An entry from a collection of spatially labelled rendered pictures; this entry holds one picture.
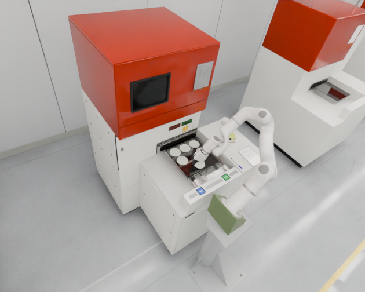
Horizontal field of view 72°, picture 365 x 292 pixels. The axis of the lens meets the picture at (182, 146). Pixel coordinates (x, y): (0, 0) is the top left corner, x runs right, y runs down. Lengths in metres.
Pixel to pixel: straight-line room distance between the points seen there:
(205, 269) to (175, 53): 1.98
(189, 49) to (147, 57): 0.32
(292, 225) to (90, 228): 2.24
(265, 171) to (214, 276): 1.33
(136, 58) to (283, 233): 2.45
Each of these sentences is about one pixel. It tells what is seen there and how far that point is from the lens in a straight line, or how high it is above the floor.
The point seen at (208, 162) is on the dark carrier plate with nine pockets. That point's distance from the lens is 2.20.
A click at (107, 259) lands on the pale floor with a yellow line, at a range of 2.71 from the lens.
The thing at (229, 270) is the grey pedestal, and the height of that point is 0.01.
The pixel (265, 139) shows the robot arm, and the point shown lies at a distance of 1.85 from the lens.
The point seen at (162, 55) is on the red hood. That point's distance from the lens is 1.63.
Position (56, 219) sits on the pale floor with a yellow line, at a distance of 2.99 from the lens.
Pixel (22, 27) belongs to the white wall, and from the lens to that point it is 2.96.
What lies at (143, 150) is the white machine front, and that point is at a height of 0.95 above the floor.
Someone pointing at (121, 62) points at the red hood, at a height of 1.82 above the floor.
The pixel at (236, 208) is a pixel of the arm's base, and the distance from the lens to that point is 1.83.
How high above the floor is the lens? 2.52
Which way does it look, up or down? 45 degrees down
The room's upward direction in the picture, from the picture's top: 10 degrees clockwise
